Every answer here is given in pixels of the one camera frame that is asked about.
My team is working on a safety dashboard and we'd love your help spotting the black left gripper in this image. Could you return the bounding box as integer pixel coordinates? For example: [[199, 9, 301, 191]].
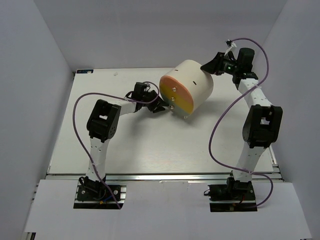
[[141, 89, 169, 113]]

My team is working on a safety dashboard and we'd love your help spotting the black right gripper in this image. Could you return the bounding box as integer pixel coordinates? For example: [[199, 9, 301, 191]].
[[199, 52, 239, 76]]

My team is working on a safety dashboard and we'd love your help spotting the grey bottom drawer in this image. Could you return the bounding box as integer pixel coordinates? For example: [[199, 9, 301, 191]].
[[163, 98, 194, 117]]

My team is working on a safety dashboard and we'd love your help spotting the yellow drawer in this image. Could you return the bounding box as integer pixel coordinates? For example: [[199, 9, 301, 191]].
[[160, 86, 194, 114]]

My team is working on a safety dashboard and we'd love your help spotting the orange top drawer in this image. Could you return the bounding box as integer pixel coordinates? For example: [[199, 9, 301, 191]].
[[159, 75, 191, 95]]

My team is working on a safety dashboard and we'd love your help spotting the cream round drawer cabinet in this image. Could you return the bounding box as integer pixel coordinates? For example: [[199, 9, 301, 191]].
[[163, 59, 214, 115]]

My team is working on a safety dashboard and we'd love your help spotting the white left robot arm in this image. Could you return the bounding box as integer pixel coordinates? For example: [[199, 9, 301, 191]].
[[85, 82, 169, 181]]

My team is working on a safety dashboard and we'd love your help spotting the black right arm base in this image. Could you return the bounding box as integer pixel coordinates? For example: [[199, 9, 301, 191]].
[[203, 184, 258, 213]]

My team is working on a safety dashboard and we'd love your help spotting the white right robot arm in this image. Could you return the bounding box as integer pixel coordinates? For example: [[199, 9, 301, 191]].
[[200, 47, 283, 200]]

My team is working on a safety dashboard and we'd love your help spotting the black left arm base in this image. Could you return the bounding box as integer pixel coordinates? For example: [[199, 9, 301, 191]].
[[73, 176, 127, 210]]

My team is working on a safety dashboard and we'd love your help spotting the blue label sticker left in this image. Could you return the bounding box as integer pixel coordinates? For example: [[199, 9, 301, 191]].
[[76, 69, 94, 74]]

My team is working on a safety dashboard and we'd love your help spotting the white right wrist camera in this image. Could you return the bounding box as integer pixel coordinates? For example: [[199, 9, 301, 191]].
[[224, 39, 237, 57]]

